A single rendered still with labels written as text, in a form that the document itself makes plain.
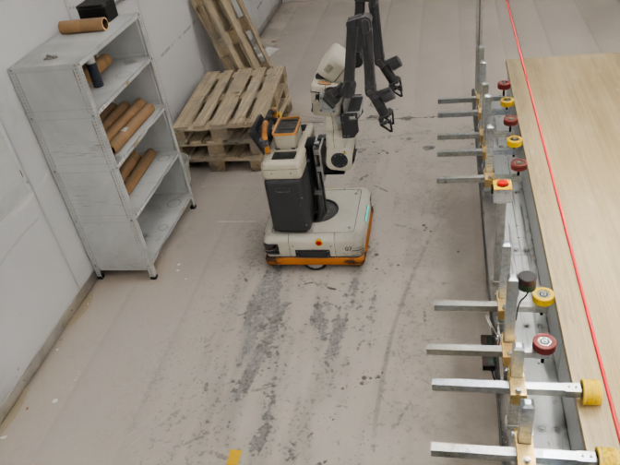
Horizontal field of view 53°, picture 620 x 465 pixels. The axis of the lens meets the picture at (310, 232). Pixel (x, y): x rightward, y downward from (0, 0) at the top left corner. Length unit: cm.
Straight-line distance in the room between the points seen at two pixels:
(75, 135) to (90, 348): 130
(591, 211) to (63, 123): 289
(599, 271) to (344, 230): 179
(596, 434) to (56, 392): 288
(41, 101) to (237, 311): 170
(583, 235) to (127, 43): 316
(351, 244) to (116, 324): 159
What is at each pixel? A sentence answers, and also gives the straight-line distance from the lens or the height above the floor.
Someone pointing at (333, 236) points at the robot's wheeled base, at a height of 27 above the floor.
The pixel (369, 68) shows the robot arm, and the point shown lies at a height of 135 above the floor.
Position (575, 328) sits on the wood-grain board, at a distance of 247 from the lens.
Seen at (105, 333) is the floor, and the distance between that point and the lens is 418.
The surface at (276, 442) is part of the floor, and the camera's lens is 328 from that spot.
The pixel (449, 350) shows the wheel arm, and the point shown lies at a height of 86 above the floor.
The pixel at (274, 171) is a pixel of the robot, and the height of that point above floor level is 76.
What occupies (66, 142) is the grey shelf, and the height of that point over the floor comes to 108.
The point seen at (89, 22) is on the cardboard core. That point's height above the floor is 162.
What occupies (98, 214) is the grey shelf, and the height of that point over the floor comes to 55.
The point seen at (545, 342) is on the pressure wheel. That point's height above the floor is 91.
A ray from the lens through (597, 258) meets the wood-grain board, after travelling 280.
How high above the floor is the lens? 262
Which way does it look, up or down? 36 degrees down
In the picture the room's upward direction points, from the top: 10 degrees counter-clockwise
